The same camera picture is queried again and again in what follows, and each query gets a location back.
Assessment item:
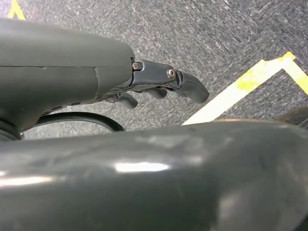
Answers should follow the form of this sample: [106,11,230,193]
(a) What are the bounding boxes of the dark glossy robot body shell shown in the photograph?
[0,106,308,231]

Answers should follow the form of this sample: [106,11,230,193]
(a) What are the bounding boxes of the yellow floor tape square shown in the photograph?
[182,51,308,126]

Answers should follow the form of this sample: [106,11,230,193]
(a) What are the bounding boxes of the black cable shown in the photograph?
[23,111,125,133]

